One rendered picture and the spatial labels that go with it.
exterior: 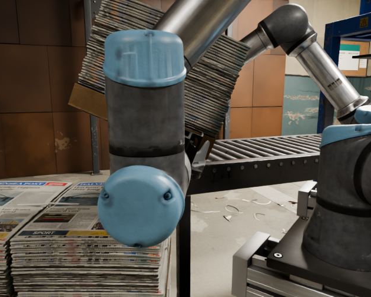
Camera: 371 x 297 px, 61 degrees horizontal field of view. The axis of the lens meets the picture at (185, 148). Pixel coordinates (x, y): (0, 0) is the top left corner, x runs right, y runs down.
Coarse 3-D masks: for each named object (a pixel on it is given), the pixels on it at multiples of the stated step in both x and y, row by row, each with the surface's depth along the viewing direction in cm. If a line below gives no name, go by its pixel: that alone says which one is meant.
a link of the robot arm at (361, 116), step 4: (360, 108) 94; (364, 108) 94; (368, 108) 94; (356, 112) 95; (360, 112) 93; (364, 112) 92; (368, 112) 91; (356, 116) 95; (360, 116) 93; (364, 116) 91; (368, 116) 90; (352, 120) 102; (356, 120) 94; (360, 120) 93; (364, 120) 92; (368, 120) 91
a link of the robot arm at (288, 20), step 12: (276, 12) 96; (288, 12) 95; (300, 12) 96; (264, 24) 96; (276, 24) 94; (288, 24) 94; (300, 24) 96; (252, 36) 98; (264, 36) 96; (276, 36) 95; (288, 36) 96; (300, 36) 101; (252, 48) 99; (264, 48) 99
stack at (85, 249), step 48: (0, 192) 85; (48, 192) 85; (96, 192) 85; (0, 240) 59; (48, 240) 59; (96, 240) 59; (0, 288) 60; (48, 288) 61; (96, 288) 61; (144, 288) 61
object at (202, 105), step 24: (120, 0) 57; (96, 24) 58; (120, 24) 57; (144, 24) 57; (96, 48) 60; (216, 48) 57; (240, 48) 57; (96, 72) 58; (192, 72) 57; (216, 72) 57; (192, 96) 58; (216, 96) 58; (192, 120) 58; (216, 120) 58
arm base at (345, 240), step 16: (320, 208) 55; (336, 208) 52; (352, 208) 51; (320, 224) 55; (336, 224) 52; (352, 224) 51; (368, 224) 50; (304, 240) 58; (320, 240) 54; (336, 240) 52; (352, 240) 51; (368, 240) 50; (320, 256) 53; (336, 256) 51; (352, 256) 50; (368, 256) 50
